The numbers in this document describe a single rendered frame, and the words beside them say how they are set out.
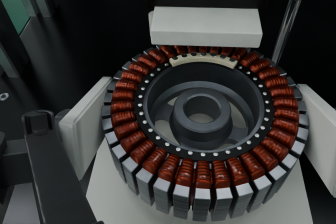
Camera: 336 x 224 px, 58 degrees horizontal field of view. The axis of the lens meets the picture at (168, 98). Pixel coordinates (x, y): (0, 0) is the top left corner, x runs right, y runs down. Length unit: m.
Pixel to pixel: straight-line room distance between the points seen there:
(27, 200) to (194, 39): 0.17
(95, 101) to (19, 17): 0.31
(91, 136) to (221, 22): 0.09
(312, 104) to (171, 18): 0.09
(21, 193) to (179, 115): 0.14
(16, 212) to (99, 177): 0.06
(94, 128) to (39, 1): 0.25
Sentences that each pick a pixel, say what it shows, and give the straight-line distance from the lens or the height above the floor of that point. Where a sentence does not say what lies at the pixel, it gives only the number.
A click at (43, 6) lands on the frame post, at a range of 0.39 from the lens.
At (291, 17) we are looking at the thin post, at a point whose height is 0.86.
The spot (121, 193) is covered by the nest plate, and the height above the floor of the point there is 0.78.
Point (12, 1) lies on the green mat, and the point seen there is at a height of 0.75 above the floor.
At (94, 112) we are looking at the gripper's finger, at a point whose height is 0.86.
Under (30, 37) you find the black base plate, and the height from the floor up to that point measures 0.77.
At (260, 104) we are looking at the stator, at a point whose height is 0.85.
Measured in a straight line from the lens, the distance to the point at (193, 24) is 0.17.
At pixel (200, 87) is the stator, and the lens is 0.18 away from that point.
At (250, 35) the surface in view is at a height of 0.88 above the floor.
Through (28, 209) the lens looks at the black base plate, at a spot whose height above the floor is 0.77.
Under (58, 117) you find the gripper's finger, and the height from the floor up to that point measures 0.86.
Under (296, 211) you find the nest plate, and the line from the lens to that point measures 0.23.
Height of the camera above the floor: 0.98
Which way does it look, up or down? 50 degrees down
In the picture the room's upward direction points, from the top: 2 degrees counter-clockwise
